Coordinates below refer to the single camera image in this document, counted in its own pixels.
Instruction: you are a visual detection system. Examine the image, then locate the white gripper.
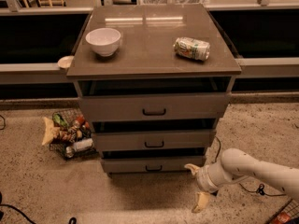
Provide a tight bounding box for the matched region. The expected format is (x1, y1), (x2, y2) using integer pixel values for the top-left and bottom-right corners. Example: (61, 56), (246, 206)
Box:
(184, 161), (248, 213)

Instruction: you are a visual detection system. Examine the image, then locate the grey bottom drawer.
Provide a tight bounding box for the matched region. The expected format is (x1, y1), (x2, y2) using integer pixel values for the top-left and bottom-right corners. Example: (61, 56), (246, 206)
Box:
(101, 156), (206, 174)

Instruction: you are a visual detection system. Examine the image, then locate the grey drawer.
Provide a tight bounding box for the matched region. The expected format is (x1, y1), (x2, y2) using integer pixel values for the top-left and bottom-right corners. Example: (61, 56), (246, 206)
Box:
(101, 156), (206, 174)
(78, 93), (230, 122)
(93, 130), (216, 151)

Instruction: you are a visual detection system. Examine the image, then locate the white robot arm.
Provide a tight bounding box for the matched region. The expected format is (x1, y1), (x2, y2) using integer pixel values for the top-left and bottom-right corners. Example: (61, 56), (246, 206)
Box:
(185, 148), (299, 213)

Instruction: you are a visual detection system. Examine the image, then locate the grey middle drawer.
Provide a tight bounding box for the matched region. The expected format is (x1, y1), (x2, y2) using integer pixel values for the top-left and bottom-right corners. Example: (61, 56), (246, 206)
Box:
(93, 130), (216, 151)

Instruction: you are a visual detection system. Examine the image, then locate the grey drawer cabinet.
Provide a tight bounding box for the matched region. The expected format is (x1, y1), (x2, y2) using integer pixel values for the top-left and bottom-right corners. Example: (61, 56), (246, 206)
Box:
(67, 5), (241, 161)

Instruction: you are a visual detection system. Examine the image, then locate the grey top drawer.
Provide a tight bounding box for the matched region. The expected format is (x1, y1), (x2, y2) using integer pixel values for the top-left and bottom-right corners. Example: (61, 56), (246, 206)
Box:
(78, 93), (230, 122)

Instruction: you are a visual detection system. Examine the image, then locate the red can in basket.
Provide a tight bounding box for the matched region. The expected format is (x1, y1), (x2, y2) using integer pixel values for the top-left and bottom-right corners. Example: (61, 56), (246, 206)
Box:
(271, 212), (291, 224)

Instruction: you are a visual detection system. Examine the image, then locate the clear plastic bottle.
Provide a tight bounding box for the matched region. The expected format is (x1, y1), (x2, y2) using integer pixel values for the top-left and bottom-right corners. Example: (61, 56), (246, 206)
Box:
(64, 138), (93, 158)

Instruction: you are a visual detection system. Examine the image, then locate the crushed green white can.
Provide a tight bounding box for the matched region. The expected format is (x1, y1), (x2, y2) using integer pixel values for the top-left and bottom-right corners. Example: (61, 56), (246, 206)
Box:
(174, 37), (210, 61)

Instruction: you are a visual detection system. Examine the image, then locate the yellow chip bag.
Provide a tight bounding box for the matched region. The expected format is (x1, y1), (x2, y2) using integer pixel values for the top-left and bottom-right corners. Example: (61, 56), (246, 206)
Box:
(42, 117), (60, 146)

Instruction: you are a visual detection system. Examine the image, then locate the green snack packet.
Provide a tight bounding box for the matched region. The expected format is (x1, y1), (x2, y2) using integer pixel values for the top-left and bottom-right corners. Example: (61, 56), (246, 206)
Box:
(52, 113), (68, 128)

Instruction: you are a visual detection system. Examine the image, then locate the white ceramic bowl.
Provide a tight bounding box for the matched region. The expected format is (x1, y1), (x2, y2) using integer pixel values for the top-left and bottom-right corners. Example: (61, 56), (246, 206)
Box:
(85, 28), (121, 57)

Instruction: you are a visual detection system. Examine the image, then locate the small white round dish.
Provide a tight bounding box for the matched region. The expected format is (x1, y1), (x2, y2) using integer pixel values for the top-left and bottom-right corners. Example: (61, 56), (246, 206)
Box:
(58, 56), (74, 69)

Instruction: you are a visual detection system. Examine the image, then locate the black floor cable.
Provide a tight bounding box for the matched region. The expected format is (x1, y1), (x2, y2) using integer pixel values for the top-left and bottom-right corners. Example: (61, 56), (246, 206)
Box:
(213, 136), (288, 198)

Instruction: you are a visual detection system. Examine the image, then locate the wire basket bottom right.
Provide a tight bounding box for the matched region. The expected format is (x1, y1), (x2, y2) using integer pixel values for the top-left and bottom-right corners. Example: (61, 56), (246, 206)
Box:
(265, 200), (299, 224)

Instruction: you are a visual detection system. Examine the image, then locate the black wire basket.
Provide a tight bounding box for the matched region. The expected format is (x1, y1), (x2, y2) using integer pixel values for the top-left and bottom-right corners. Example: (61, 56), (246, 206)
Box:
(50, 108), (97, 160)

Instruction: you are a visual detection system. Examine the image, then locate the black cable bottom left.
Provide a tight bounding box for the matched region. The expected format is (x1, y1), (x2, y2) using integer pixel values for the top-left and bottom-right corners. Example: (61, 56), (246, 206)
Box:
(0, 191), (78, 224)

